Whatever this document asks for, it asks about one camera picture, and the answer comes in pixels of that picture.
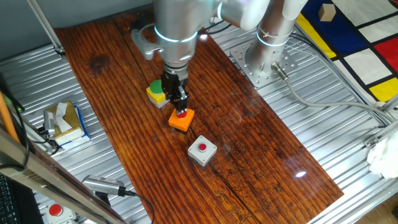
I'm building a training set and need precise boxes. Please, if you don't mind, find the colour block patterned cloth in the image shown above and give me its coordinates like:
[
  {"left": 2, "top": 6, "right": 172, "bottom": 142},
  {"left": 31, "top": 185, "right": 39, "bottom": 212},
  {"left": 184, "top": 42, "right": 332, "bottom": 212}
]
[{"left": 295, "top": 0, "right": 398, "bottom": 103}]

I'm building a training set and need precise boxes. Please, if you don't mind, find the white crumpled cloth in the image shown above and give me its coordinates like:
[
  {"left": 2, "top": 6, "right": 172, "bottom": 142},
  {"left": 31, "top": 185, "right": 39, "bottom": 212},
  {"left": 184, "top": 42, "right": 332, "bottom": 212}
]
[{"left": 366, "top": 130, "right": 398, "bottom": 180}]

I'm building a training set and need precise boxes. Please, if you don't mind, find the yellow box green button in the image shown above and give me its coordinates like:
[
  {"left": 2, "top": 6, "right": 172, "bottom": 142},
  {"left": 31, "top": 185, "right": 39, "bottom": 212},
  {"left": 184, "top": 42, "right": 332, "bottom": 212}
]
[{"left": 146, "top": 79, "right": 171, "bottom": 109}]

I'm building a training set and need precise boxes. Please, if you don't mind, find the small wooden cube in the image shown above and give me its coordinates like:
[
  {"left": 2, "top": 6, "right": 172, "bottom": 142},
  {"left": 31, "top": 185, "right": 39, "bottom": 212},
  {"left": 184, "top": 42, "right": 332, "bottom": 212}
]
[{"left": 318, "top": 3, "right": 337, "bottom": 22}]

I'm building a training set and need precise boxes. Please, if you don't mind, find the black camera cable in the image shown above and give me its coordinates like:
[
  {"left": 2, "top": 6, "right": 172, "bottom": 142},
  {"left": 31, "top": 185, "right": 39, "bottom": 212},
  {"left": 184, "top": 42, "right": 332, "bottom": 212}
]
[{"left": 124, "top": 189, "right": 155, "bottom": 224}]

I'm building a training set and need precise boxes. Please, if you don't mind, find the gold and blue tissue box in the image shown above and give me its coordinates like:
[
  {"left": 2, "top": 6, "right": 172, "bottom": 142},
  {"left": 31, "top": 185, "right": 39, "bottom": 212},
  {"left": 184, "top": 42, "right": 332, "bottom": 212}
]
[{"left": 43, "top": 99, "right": 91, "bottom": 151}]

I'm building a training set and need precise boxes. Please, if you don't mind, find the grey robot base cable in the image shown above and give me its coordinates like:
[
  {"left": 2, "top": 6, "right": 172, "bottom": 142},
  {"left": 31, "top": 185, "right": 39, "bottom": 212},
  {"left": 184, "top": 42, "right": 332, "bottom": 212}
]
[{"left": 271, "top": 61, "right": 397, "bottom": 124}]

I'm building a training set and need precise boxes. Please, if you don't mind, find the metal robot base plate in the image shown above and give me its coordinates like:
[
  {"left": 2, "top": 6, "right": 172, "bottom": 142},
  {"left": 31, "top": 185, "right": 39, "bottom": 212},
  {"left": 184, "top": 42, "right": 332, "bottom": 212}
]
[{"left": 229, "top": 39, "right": 299, "bottom": 88}]

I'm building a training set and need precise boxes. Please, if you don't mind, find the grey box small red button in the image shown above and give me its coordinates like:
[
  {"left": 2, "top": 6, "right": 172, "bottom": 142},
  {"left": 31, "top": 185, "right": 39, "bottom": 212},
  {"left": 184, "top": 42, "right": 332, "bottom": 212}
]
[{"left": 187, "top": 134, "right": 218, "bottom": 167}]

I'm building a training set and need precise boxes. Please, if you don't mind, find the orange tube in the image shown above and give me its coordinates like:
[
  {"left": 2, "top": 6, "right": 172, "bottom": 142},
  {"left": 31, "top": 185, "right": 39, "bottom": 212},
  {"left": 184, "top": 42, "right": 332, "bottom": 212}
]
[{"left": 0, "top": 91, "right": 21, "bottom": 144}]

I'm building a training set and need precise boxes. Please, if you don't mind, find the dark wooden board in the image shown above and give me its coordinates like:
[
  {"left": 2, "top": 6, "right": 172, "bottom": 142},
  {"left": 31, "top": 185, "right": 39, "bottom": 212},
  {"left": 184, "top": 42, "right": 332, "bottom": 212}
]
[{"left": 53, "top": 1, "right": 345, "bottom": 224}]

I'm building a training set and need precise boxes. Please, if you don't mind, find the grey box large red button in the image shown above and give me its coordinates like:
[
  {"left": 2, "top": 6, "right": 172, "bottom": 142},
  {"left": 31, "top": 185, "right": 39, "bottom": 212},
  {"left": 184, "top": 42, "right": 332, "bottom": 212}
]
[{"left": 45, "top": 202, "right": 77, "bottom": 224}]

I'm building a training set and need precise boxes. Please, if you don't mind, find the grey metal pole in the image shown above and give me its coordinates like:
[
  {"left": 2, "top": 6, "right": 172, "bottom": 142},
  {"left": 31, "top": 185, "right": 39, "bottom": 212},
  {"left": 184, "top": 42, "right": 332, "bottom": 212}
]
[{"left": 26, "top": 0, "right": 66, "bottom": 57}]

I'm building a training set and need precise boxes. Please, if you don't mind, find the orange box red button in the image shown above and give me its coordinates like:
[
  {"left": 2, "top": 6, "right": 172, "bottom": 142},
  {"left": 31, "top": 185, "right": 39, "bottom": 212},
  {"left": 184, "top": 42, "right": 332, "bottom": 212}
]
[{"left": 168, "top": 107, "right": 195, "bottom": 133}]

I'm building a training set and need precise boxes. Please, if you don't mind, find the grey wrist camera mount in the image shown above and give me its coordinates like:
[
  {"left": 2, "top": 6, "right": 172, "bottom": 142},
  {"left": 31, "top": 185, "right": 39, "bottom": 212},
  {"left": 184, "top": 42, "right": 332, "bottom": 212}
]
[{"left": 130, "top": 24, "right": 165, "bottom": 62}]

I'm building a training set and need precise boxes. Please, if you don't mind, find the aluminium frame bar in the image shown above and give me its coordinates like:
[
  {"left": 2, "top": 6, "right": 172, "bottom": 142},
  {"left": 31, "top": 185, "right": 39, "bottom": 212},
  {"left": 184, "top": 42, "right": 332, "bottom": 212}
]
[{"left": 0, "top": 126, "right": 127, "bottom": 224}]

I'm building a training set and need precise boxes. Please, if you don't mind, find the silver depth camera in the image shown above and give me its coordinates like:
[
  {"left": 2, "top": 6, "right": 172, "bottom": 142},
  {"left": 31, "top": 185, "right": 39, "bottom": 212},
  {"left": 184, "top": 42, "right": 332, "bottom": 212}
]
[{"left": 81, "top": 174, "right": 127, "bottom": 197}]

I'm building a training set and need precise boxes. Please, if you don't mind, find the black keyboard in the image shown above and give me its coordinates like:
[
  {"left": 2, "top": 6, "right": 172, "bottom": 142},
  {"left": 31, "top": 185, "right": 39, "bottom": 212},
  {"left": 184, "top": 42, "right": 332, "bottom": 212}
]
[{"left": 0, "top": 172, "right": 19, "bottom": 224}]

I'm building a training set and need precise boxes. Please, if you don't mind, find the aluminium profile with bracket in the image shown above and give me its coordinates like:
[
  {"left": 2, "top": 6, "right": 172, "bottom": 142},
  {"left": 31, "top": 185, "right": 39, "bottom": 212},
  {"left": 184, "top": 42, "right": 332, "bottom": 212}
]
[{"left": 363, "top": 95, "right": 398, "bottom": 149}]

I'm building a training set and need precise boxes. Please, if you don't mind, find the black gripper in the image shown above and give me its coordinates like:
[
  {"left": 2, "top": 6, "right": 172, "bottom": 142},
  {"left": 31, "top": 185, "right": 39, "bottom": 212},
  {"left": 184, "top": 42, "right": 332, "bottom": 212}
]
[{"left": 160, "top": 72, "right": 191, "bottom": 116}]

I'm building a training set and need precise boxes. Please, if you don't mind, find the small silver camera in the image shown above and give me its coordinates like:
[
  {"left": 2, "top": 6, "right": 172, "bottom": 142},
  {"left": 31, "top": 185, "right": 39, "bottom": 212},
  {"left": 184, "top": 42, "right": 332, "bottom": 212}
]
[{"left": 42, "top": 110, "right": 57, "bottom": 136}]

